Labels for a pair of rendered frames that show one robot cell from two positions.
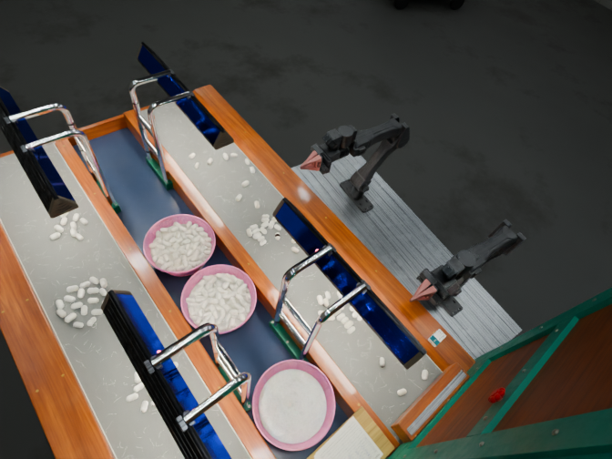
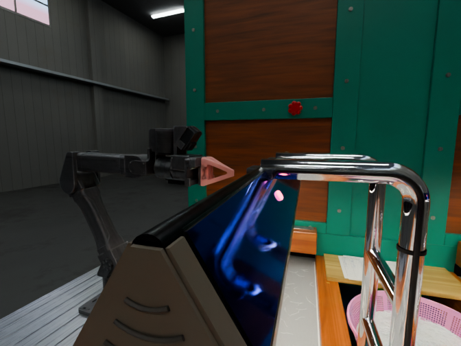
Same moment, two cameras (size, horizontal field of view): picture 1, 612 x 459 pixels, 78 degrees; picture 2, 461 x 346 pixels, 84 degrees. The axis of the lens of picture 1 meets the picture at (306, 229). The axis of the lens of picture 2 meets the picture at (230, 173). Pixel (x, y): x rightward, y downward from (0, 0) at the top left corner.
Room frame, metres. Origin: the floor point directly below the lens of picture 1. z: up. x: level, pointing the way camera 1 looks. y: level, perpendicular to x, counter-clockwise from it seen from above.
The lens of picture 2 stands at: (0.76, 0.18, 1.14)
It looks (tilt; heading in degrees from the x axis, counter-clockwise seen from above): 8 degrees down; 248
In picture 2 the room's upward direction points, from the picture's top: straight up
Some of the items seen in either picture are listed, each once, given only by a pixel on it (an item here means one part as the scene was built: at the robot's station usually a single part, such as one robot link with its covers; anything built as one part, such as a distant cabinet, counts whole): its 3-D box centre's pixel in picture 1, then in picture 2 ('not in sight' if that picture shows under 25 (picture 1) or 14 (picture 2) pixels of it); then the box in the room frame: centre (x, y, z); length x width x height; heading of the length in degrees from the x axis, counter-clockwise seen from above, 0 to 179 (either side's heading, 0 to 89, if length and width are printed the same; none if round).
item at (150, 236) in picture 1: (181, 248); not in sight; (0.69, 0.46, 0.72); 0.27 x 0.27 x 0.10
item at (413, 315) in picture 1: (304, 214); not in sight; (1.05, 0.02, 0.67); 1.81 x 0.12 x 0.19; 51
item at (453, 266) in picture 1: (444, 274); (189, 147); (0.62, -0.44, 1.12); 0.07 x 0.06 x 0.11; 46
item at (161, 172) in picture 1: (168, 132); not in sight; (1.11, 0.66, 0.90); 0.20 x 0.19 x 0.45; 51
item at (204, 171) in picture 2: (423, 296); (217, 171); (0.56, -0.40, 1.07); 0.09 x 0.07 x 0.07; 136
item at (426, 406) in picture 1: (431, 401); (269, 235); (0.34, -0.53, 0.83); 0.30 x 0.06 x 0.07; 141
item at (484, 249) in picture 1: (486, 250); (110, 174); (0.81, -0.62, 1.05); 0.30 x 0.09 x 0.12; 136
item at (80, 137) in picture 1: (69, 168); not in sight; (0.80, 0.91, 0.90); 0.20 x 0.19 x 0.45; 51
